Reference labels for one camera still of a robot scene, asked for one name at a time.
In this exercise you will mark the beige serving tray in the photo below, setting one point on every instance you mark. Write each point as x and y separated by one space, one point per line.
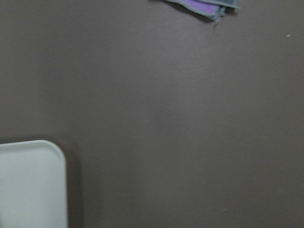
33 187

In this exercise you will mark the grey folded cloth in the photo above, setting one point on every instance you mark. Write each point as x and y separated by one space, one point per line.
213 10

